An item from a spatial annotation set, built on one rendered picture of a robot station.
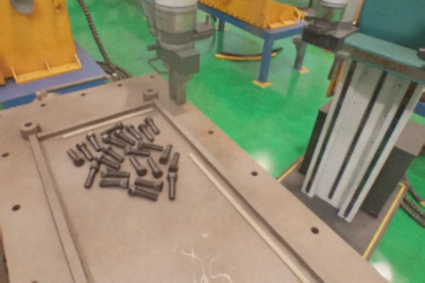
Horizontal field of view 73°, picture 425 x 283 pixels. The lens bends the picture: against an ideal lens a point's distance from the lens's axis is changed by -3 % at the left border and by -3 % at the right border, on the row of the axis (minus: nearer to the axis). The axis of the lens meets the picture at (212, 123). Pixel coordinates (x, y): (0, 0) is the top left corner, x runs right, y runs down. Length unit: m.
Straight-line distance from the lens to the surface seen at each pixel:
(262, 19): 3.58
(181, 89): 0.75
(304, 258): 0.50
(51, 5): 2.61
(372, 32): 1.43
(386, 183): 1.94
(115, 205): 0.55
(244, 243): 0.50
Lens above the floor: 1.79
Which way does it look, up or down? 37 degrees down
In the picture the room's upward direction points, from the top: 4 degrees clockwise
